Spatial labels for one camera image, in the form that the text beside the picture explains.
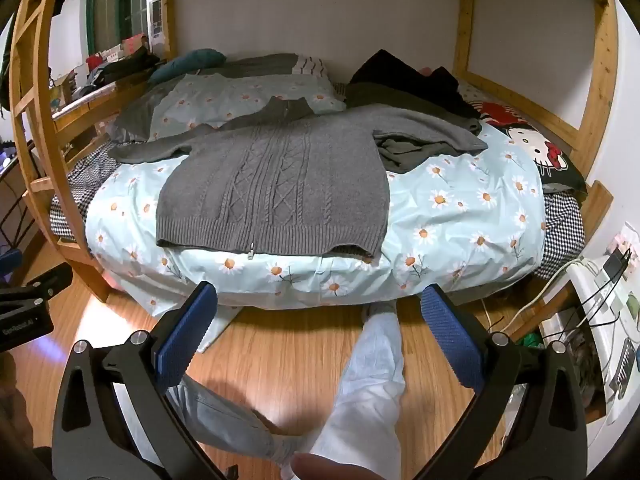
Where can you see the green window frame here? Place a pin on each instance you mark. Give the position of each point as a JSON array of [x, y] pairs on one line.
[[91, 15]]

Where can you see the pile of desk clutter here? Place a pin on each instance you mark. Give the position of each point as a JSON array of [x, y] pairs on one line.
[[125, 62]]

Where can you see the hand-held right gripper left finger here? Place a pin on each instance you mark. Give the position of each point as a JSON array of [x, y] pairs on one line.
[[185, 332]]

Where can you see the teal pillow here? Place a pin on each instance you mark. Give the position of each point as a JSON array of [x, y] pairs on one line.
[[195, 60]]

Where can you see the grey power strip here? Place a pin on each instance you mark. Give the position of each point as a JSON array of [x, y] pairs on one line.
[[622, 370]]

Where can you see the black clothes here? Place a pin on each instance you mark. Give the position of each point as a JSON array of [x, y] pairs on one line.
[[395, 72]]

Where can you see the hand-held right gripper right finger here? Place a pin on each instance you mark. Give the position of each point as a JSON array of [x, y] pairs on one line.
[[452, 342]]

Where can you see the daisy print duvet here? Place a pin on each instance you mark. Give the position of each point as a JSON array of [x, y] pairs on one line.
[[450, 200]]

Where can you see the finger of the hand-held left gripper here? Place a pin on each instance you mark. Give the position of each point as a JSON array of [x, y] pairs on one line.
[[42, 285]]

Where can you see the person's leg in light pants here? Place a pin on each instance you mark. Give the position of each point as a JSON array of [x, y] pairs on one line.
[[370, 390], [225, 415]]

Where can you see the wooden bunk bed frame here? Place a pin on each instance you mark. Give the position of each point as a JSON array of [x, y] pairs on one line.
[[37, 125]]

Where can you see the black charger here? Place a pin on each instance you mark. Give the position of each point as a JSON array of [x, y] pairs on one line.
[[616, 262]]

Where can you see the daisy print pillow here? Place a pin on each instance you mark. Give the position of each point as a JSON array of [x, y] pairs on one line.
[[225, 97]]

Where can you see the cartoon cat cushion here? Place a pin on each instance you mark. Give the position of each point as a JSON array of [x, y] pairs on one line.
[[525, 137]]

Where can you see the olive green garment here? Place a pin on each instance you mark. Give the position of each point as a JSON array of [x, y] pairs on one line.
[[400, 157]]

